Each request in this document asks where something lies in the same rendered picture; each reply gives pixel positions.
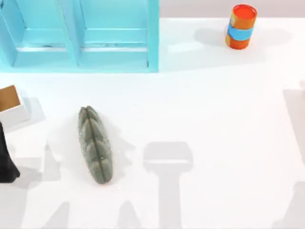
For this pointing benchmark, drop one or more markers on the white box with brown top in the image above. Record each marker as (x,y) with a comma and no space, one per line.
(10,107)

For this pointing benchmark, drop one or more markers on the grey-green bread loaf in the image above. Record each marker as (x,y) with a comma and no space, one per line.
(95,145)

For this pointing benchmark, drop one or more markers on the orange and blue can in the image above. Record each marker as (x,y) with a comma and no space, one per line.
(240,28)

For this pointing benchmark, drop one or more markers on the light blue rack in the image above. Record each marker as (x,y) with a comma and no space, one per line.
(71,35)

